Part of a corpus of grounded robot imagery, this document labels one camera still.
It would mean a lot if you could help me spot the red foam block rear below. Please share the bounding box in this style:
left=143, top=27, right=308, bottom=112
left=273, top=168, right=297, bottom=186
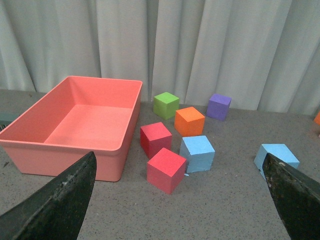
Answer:
left=140, top=122, right=172, bottom=159

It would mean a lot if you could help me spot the red foam block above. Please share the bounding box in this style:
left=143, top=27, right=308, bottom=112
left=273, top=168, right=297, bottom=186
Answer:
left=140, top=122, right=172, bottom=159
left=146, top=147, right=187, bottom=195

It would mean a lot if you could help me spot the light blue foam block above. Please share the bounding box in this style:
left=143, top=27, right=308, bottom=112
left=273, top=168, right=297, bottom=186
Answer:
left=179, top=135, right=216, bottom=174
left=253, top=143, right=300, bottom=180

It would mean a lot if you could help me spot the orange foam block near bin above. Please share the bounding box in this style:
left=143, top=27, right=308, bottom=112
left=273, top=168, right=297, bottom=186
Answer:
left=313, top=111, right=320, bottom=125

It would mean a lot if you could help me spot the grey curtain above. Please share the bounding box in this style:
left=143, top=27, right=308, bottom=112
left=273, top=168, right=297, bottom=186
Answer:
left=0, top=0, right=320, bottom=115

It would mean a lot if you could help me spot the orange foam block near green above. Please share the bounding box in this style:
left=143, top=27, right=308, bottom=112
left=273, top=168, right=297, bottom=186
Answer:
left=174, top=106, right=205, bottom=137

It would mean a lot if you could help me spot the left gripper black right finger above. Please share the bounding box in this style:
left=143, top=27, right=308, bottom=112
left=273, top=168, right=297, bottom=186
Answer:
left=262, top=153, right=320, bottom=240

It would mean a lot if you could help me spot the red foam block front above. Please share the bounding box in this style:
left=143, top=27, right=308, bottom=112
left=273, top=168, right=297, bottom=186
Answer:
left=146, top=147, right=187, bottom=195

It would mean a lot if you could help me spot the pink plastic bin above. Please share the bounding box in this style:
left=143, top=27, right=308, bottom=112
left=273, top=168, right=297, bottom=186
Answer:
left=0, top=76, right=143, bottom=182

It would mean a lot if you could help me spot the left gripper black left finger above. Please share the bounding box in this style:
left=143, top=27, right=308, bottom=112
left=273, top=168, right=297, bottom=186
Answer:
left=0, top=151, right=97, bottom=240

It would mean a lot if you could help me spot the purple foam block at back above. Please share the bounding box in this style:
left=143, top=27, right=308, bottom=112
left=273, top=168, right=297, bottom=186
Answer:
left=206, top=93, right=232, bottom=121

